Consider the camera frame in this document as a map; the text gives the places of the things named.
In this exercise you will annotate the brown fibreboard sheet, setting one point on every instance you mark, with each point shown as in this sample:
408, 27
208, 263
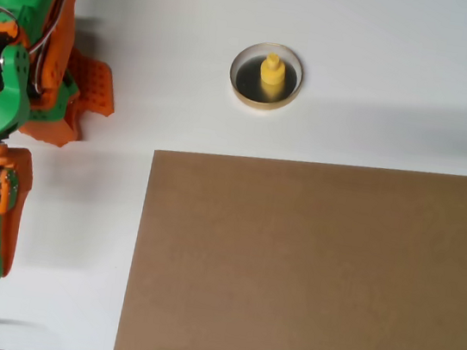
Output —
313, 260

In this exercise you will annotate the round dish with gold rim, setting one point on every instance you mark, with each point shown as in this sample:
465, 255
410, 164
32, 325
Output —
247, 79

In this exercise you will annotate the small yellow plastic piece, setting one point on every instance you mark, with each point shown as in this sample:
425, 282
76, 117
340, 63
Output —
271, 76

